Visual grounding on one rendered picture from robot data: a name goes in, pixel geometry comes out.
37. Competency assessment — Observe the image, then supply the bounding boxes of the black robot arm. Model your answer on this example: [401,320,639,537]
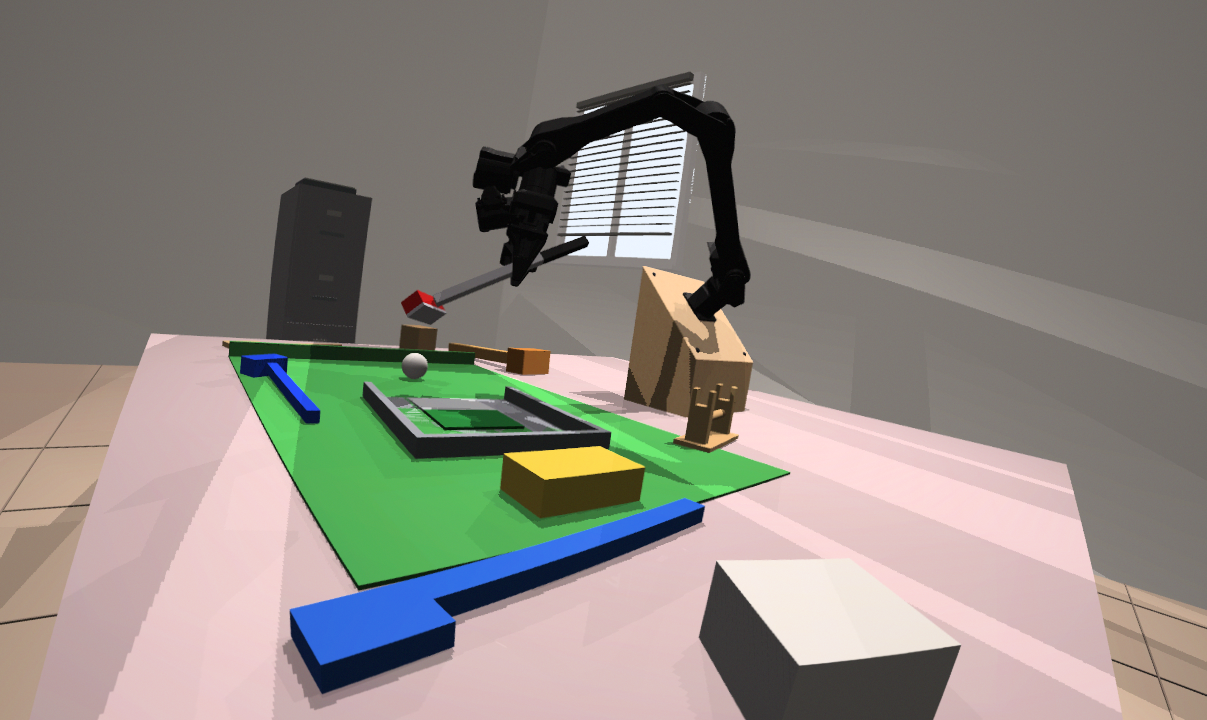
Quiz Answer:
[472,84,751,322]

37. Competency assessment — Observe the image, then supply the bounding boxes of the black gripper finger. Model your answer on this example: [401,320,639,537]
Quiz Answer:
[502,244,531,287]
[506,224,548,281]

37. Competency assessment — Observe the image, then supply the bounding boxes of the white golf ball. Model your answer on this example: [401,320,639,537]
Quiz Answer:
[401,353,427,379]

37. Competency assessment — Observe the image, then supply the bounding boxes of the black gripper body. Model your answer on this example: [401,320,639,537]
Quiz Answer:
[500,186,558,267]

